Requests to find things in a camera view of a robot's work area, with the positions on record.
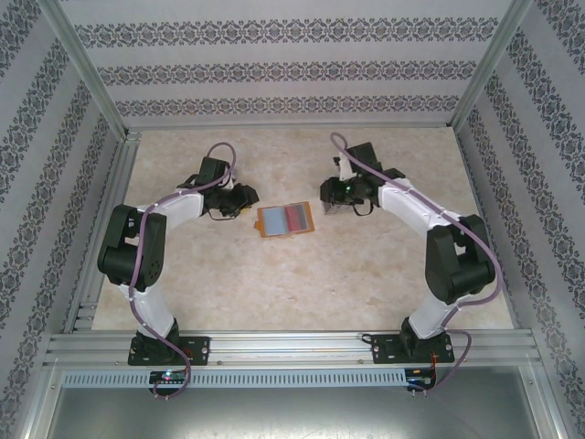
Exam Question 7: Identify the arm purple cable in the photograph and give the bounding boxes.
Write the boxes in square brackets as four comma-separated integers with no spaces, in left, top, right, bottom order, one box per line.
[329,132,504,399]
[127,141,239,402]

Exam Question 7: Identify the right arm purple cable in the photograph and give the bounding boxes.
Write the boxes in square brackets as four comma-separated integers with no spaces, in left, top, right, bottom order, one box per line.
[329,132,504,399]

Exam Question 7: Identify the pale patterned credit card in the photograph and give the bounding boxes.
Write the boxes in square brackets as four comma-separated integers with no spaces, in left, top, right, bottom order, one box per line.
[322,199,352,218]

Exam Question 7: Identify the aluminium side rail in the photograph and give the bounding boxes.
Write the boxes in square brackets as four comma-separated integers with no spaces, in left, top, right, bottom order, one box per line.
[63,130,143,333]
[450,127,549,353]

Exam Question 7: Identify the left aluminium side rail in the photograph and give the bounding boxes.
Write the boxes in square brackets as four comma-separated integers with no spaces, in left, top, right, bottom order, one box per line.
[63,130,143,333]

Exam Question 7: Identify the grey slotted cable duct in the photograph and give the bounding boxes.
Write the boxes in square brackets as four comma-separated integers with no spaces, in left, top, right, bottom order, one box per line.
[61,369,408,386]

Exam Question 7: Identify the right aluminium frame post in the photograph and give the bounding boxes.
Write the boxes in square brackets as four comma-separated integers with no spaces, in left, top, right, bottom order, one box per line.
[450,0,552,134]

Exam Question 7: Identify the orange card holder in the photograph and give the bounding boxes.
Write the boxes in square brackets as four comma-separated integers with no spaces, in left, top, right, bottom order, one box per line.
[254,200,316,240]

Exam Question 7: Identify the aluminium mounting rail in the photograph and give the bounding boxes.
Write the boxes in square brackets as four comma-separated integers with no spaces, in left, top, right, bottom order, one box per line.
[43,331,545,367]

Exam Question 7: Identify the red credit card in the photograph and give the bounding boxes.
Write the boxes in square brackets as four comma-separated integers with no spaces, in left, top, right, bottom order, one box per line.
[284,204,312,233]

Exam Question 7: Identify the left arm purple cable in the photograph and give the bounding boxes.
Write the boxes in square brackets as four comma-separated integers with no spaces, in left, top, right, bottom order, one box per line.
[127,141,239,402]

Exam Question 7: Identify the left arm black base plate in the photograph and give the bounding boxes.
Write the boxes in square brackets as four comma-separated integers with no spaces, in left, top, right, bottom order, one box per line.
[127,336,212,367]

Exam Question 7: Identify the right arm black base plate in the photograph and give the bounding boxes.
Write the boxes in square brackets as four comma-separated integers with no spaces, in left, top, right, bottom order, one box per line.
[363,333,456,366]

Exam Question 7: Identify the left aluminium frame post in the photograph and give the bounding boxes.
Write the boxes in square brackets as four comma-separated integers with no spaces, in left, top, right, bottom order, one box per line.
[38,0,143,141]

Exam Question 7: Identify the grey metal sheet panel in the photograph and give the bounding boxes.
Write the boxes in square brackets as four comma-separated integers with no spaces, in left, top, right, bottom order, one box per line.
[27,363,568,439]

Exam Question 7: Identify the blue grey credit card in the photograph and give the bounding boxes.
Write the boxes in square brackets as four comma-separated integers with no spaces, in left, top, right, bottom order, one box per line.
[261,208,289,237]

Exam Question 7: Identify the right aluminium side rail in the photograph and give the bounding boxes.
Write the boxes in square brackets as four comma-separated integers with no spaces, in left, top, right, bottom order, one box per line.
[450,127,549,353]

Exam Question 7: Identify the aluminium frame post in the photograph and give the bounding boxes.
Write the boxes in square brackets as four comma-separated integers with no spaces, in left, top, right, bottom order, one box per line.
[38,0,143,141]
[450,0,552,134]

